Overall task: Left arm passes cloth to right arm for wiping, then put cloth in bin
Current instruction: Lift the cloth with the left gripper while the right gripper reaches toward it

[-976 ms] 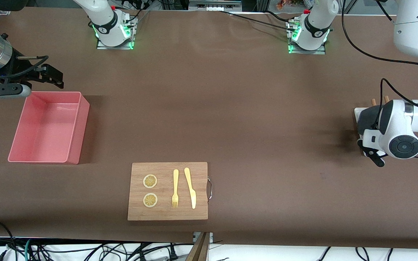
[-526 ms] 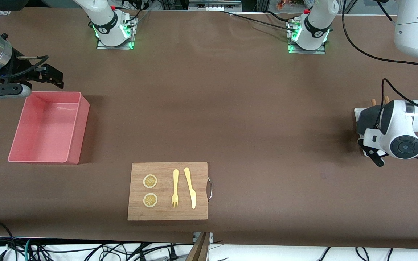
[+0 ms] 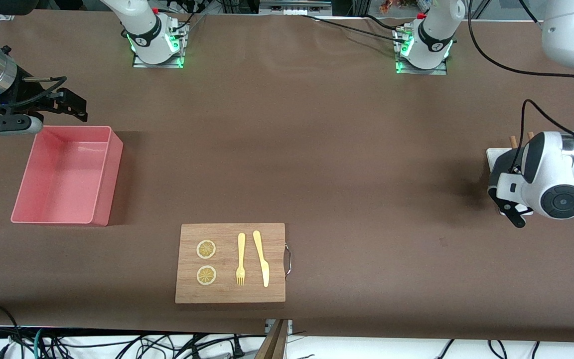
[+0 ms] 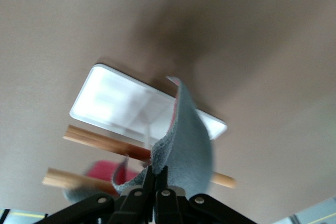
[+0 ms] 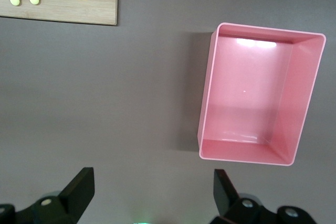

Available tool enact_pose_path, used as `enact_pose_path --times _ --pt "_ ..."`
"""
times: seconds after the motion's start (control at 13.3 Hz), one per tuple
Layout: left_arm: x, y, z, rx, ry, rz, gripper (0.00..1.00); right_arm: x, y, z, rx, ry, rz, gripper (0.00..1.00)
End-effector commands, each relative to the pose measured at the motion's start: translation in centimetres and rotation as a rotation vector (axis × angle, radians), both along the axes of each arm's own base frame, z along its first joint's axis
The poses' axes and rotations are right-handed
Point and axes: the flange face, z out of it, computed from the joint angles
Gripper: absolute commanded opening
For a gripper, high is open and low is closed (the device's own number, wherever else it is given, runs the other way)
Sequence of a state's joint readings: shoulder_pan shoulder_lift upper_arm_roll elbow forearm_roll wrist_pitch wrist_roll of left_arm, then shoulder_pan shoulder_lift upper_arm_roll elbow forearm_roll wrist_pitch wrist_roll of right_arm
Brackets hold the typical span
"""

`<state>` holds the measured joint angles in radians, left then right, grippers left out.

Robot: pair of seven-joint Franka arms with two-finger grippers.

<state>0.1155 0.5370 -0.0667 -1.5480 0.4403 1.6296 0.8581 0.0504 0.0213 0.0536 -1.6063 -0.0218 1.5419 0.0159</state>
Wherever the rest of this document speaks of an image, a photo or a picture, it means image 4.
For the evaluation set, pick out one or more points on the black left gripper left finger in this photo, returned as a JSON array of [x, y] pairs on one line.
[[131, 208]]

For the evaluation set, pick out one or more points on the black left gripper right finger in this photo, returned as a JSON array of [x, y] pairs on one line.
[[170, 208]]

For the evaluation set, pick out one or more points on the grey microfibre cloth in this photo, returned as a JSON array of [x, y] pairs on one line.
[[189, 142]]

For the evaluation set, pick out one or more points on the wooden dowel rod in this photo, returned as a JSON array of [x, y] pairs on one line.
[[92, 137], [60, 178]]

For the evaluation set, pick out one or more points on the white rectangular tray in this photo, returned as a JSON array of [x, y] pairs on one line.
[[105, 95]]

